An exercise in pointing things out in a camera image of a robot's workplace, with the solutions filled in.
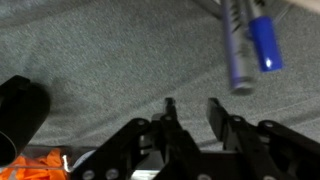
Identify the grey bodied blue marker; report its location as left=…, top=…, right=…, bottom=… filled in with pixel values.
left=219, top=0, right=258, bottom=97

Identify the marker with blue cap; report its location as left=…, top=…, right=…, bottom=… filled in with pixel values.
left=244, top=0, right=285, bottom=73

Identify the orange ribbon bundle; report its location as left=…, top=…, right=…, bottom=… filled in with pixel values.
left=0, top=148, right=73, bottom=180

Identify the grey tablecloth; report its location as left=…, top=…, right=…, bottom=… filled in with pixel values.
left=0, top=0, right=320, bottom=180

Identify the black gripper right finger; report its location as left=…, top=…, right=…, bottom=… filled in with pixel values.
left=205, top=97, right=320, bottom=180

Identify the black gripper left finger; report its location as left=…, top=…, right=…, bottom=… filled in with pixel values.
left=70, top=97, right=205, bottom=180

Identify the wooden sign block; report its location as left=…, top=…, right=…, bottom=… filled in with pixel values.
left=287, top=0, right=320, bottom=15

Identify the black mug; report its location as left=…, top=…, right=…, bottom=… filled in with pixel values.
left=0, top=74, right=52, bottom=168

